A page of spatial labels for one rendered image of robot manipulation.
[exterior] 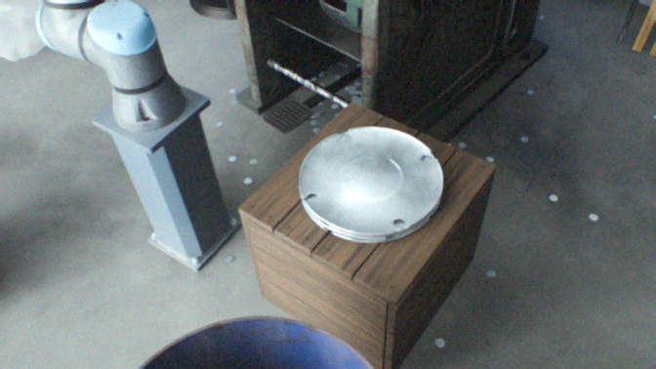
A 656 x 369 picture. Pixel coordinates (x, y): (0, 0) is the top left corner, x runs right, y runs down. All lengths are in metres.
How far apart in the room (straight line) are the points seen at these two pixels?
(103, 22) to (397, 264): 0.70
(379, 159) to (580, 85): 1.08
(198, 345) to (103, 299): 0.69
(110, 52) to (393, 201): 0.60
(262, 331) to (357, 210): 0.33
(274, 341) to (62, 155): 1.23
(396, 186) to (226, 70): 1.12
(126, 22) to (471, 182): 0.74
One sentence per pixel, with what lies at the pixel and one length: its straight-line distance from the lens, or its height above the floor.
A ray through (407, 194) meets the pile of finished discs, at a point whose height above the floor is 0.38.
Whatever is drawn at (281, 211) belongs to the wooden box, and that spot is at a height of 0.35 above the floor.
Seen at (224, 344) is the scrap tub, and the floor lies 0.42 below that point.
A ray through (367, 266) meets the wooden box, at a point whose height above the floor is 0.35.
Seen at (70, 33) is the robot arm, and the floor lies 0.64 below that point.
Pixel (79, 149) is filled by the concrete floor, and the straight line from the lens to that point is 1.97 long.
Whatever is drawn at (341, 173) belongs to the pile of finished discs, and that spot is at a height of 0.38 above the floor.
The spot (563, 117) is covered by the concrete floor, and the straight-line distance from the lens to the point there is 1.96.
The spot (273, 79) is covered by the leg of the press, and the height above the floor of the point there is 0.10.
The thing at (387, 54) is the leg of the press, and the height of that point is 0.43.
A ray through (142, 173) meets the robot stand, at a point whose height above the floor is 0.32.
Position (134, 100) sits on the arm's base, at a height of 0.52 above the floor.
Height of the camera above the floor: 1.23
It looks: 48 degrees down
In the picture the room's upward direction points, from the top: 4 degrees counter-clockwise
